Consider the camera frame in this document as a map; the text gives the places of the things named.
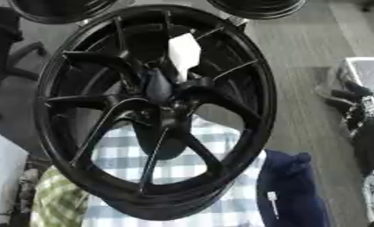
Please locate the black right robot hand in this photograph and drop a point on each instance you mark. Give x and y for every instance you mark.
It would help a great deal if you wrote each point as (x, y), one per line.
(361, 112)

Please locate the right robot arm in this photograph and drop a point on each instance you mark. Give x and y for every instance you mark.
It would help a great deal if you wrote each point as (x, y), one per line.
(372, 153)

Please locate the black round wheel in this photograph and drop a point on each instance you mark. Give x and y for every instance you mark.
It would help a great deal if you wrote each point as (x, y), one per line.
(257, 8)
(61, 10)

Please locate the white pin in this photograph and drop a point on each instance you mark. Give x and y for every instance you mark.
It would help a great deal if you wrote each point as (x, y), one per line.
(184, 53)

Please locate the black spoked wheel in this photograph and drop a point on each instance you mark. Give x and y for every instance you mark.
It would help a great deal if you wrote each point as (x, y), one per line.
(71, 147)

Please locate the pale open box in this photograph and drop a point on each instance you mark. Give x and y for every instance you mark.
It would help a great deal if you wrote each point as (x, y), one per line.
(368, 74)

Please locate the dark blue bag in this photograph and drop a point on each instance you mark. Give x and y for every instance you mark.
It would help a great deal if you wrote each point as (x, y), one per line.
(291, 189)

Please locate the white flat board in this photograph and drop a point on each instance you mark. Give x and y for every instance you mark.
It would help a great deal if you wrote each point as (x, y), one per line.
(3, 180)

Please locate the black office chair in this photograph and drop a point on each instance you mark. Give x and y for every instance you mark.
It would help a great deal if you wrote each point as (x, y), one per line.
(1, 44)

